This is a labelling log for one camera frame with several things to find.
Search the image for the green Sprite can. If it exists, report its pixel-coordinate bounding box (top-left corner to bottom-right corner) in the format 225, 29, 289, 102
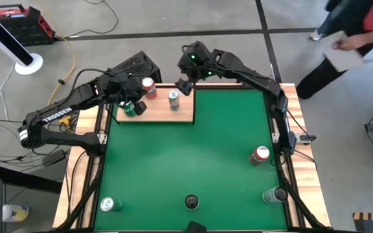
121, 100, 138, 118

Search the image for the white Celsius can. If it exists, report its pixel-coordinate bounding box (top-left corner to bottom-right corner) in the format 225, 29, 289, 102
184, 194, 200, 210
262, 186, 288, 204

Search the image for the black perforated computer case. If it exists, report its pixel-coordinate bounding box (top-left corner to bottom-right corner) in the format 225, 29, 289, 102
113, 50, 162, 84

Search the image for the white yellow wipes canister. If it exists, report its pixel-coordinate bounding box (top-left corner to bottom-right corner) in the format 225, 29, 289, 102
1, 204, 30, 223

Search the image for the red black tool case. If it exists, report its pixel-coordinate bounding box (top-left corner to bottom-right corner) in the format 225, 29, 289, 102
0, 3, 56, 47

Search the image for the green table mat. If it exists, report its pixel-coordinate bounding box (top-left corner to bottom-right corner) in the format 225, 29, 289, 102
94, 89, 288, 231

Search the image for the yellow plug adapter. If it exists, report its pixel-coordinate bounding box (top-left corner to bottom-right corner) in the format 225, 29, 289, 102
58, 115, 74, 127

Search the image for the grey power adapter box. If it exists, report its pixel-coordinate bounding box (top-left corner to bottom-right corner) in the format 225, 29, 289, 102
295, 132, 317, 144

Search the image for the black floor cable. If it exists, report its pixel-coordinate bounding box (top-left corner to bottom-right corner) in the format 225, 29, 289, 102
65, 0, 120, 39

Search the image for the person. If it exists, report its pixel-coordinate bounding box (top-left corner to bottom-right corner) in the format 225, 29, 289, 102
295, 0, 373, 100

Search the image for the black orange striped box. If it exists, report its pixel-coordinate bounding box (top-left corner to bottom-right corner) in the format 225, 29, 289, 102
352, 212, 373, 233

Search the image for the yellow cable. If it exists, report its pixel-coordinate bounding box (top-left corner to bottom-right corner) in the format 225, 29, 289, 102
34, 0, 77, 106

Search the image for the white stand with black panel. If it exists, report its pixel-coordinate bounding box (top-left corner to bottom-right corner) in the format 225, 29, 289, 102
0, 3, 44, 76

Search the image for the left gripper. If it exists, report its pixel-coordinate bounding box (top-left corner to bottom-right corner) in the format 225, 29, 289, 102
107, 71, 148, 117

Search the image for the wooden tray board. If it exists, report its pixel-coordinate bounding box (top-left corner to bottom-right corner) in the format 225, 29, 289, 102
106, 82, 196, 126

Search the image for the person's hand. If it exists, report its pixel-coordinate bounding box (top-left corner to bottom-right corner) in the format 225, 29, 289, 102
332, 34, 367, 52

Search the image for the blue silver Red Bull can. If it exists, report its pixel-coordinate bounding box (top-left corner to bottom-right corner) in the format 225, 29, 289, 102
168, 89, 180, 112

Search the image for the red Fanta can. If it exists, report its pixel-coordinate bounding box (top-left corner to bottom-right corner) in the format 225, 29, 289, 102
249, 146, 271, 166
141, 76, 157, 100

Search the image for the teal slim can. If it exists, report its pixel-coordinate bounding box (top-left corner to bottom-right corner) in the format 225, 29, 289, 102
100, 196, 124, 213

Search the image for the black power brick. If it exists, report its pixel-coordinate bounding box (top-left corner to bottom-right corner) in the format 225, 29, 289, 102
42, 150, 66, 166

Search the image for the white paper pad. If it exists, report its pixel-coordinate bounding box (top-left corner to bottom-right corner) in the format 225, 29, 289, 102
322, 30, 373, 72

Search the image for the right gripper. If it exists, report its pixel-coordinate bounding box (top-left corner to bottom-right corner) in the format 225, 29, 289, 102
174, 41, 213, 96

